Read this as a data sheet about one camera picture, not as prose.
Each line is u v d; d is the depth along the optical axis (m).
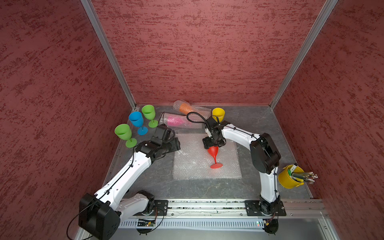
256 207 0.74
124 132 0.86
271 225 0.71
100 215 0.37
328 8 0.71
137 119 0.93
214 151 0.88
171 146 0.71
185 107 1.10
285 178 0.77
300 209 0.76
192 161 0.88
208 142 0.85
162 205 0.75
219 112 0.98
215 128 0.70
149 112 0.95
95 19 0.74
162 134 0.59
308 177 0.69
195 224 0.77
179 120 1.03
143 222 0.73
